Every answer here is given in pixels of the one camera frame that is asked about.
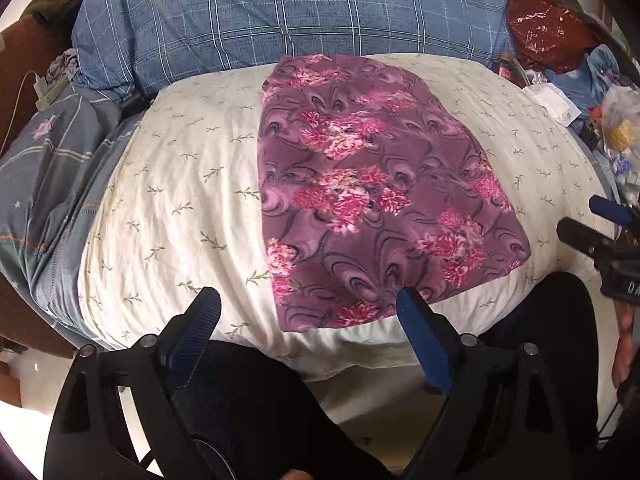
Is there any clear plastic bag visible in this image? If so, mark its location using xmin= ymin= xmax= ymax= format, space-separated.
xmin=601 ymin=84 xmax=639 ymax=185

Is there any blue plaid quilt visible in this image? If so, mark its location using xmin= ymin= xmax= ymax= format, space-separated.
xmin=72 ymin=0 xmax=512 ymax=101

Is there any white paper package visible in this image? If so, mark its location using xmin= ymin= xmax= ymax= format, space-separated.
xmin=523 ymin=82 xmax=580 ymax=128

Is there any brown wooden headboard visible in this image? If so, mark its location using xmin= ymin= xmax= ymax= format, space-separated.
xmin=0 ymin=15 xmax=70 ymax=154

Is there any purple floral cloth garment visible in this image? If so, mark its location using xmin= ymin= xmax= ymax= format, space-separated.
xmin=257 ymin=54 xmax=530 ymax=333

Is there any dark red plastic bag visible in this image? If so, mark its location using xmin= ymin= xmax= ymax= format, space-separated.
xmin=506 ymin=0 xmax=600 ymax=74

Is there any red label bottle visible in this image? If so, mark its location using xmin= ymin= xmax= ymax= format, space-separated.
xmin=492 ymin=52 xmax=530 ymax=89

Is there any cream leaf-print bed sheet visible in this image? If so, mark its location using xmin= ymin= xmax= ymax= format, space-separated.
xmin=78 ymin=53 xmax=615 ymax=380

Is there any white charger with cable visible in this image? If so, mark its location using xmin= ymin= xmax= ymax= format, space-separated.
xmin=1 ymin=70 xmax=70 ymax=152

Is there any grey blue patterned bedding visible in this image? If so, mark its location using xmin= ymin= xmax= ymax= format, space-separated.
xmin=1 ymin=84 xmax=142 ymax=347

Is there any person's right hand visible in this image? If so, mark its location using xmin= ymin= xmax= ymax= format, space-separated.
xmin=612 ymin=301 xmax=636 ymax=388

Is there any blue denim clothing pile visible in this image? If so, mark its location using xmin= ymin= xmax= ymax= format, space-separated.
xmin=544 ymin=44 xmax=622 ymax=115

